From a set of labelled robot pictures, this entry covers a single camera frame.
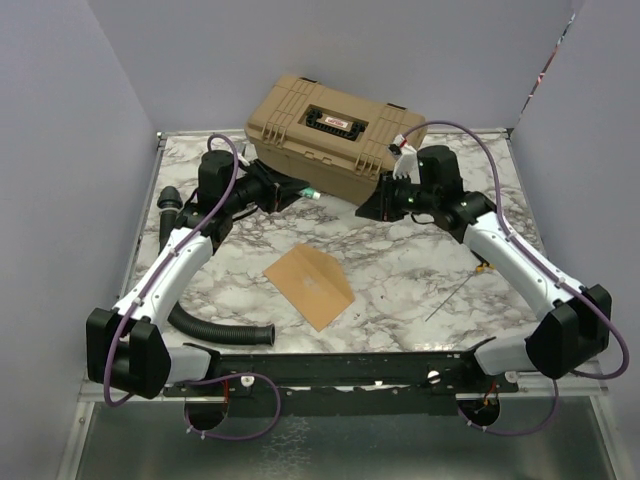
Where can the black metal base rail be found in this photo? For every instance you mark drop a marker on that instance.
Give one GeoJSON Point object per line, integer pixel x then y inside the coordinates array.
{"type": "Point", "coordinates": [348, 384]}

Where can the tan plastic toolbox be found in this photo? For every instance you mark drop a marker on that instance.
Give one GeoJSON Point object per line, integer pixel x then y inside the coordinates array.
{"type": "Point", "coordinates": [335, 141]}

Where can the brown kraft envelope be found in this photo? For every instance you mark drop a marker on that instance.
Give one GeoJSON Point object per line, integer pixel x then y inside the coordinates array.
{"type": "Point", "coordinates": [313, 282]}

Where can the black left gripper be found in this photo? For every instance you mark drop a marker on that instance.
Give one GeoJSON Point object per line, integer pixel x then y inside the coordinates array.
{"type": "Point", "coordinates": [280, 188]}

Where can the yellow black handled screwdriver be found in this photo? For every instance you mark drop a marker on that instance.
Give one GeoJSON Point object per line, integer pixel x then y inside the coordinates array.
{"type": "Point", "coordinates": [479, 269]}

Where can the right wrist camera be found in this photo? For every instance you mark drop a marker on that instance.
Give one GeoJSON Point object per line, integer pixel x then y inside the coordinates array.
{"type": "Point", "coordinates": [405, 157]}

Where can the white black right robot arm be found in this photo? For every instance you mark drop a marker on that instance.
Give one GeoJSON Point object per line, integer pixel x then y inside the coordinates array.
{"type": "Point", "coordinates": [571, 318]}

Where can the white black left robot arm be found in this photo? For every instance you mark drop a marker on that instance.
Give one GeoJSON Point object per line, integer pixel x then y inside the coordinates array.
{"type": "Point", "coordinates": [124, 344]}

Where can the green white glue stick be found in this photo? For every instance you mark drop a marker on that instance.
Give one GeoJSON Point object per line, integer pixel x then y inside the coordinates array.
{"type": "Point", "coordinates": [310, 194]}

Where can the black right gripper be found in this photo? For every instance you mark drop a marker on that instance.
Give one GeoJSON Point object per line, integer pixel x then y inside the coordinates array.
{"type": "Point", "coordinates": [381, 204]}

